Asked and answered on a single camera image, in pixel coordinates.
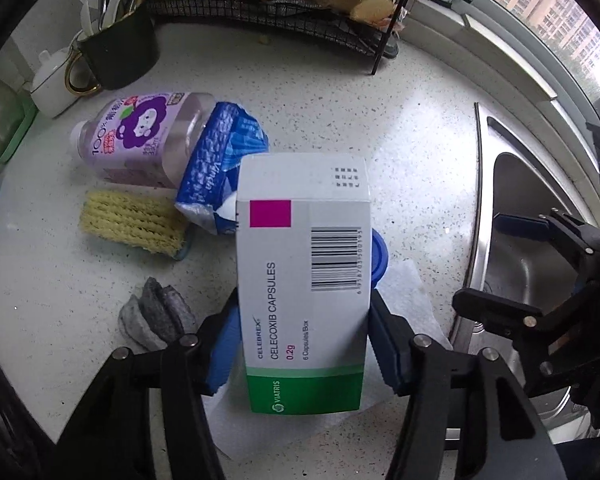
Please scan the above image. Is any grey rag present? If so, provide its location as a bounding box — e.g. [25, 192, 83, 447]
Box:
[118, 278, 197, 352]

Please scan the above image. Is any white paper towel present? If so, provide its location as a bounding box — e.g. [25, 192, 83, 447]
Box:
[204, 259, 452, 460]

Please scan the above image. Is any green white medicine box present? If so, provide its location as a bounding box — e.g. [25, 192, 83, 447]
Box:
[236, 153, 372, 415]

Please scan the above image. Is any blue tissue pack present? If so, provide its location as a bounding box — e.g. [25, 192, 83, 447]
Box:
[175, 102, 268, 235]

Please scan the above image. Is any purple label plastic bottle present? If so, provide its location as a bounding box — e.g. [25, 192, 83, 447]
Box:
[70, 92, 216, 188]

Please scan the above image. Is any stainless steel sink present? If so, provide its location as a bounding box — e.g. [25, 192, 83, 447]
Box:
[451, 103, 599, 443]

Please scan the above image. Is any blue bottle cap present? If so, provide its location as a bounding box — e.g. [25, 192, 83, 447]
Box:
[370, 229, 389, 288]

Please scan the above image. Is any yellow scrub brush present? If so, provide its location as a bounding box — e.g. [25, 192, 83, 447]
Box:
[80, 191, 193, 260]

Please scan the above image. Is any dark green utensil mug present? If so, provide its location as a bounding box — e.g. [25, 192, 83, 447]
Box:
[65, 4, 159, 96]

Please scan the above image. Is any small white lidded pot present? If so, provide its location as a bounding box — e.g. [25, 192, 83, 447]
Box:
[30, 47, 79, 118]

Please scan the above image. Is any green carafe coaster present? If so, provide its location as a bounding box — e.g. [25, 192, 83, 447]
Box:
[0, 90, 38, 165]

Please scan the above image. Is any black wire rack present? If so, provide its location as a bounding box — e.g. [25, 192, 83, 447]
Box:
[147, 0, 410, 66]

